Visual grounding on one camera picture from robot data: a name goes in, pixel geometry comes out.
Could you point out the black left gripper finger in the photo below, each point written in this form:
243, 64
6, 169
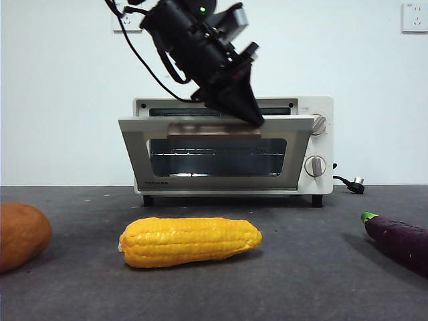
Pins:
234, 103
250, 90

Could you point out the purple eggplant with green stem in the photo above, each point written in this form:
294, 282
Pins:
398, 239

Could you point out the oven knob with angled pointer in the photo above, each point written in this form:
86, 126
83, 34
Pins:
320, 125

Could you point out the oven knob with upright pointer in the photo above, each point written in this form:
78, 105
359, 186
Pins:
315, 166

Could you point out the white Toshiba toaster oven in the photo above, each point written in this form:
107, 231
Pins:
321, 187

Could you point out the yellow corn cob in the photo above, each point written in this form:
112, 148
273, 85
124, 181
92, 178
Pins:
190, 242

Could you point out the orange-brown potato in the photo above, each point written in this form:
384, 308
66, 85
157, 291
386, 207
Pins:
21, 234

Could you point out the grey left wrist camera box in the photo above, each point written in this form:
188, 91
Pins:
235, 20

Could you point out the white wall socket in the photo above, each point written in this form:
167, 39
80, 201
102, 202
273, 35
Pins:
133, 29
416, 18

